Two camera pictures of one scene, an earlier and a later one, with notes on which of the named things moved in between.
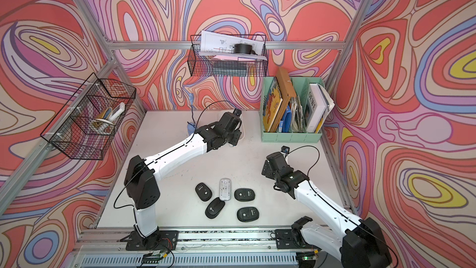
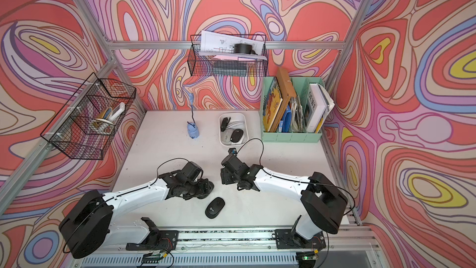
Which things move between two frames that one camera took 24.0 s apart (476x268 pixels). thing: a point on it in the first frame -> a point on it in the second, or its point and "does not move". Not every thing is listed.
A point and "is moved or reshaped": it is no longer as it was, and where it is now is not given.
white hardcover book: x=318 y=105 does not move
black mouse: x=213 y=207 does not move
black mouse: x=244 y=194 is moved or reshaped
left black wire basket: x=85 y=127 does not move
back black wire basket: x=215 y=56 does not move
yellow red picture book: x=271 y=105 does not move
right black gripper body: x=269 y=173 -> x=228 y=178
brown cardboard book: x=287 y=92 does not move
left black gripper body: x=233 y=137 -> x=198 y=188
